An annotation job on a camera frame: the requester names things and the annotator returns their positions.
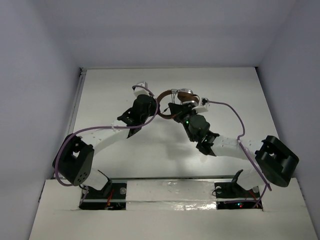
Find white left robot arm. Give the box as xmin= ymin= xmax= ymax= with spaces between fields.
xmin=52 ymin=94 xmax=159 ymax=198

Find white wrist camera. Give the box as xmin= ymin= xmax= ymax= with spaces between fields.
xmin=132 ymin=81 xmax=149 ymax=98
xmin=192 ymin=97 xmax=210 ymax=114

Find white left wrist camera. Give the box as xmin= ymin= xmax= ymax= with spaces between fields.
xmin=132 ymin=81 xmax=149 ymax=98

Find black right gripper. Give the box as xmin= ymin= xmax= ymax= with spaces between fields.
xmin=170 ymin=102 xmax=200 ymax=142

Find brown silver headphones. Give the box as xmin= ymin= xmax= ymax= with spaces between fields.
xmin=156 ymin=88 xmax=200 ymax=120

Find aluminium mounting rail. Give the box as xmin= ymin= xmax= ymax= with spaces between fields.
xmin=82 ymin=179 xmax=260 ymax=205

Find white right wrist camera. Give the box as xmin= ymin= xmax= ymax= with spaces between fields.
xmin=192 ymin=97 xmax=210 ymax=114

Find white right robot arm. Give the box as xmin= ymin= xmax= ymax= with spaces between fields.
xmin=168 ymin=98 xmax=300 ymax=197

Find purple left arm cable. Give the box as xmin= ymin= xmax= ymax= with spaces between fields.
xmin=54 ymin=85 xmax=161 ymax=187

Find black headphone cable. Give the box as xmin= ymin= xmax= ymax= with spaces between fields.
xmin=161 ymin=89 xmax=181 ymax=120

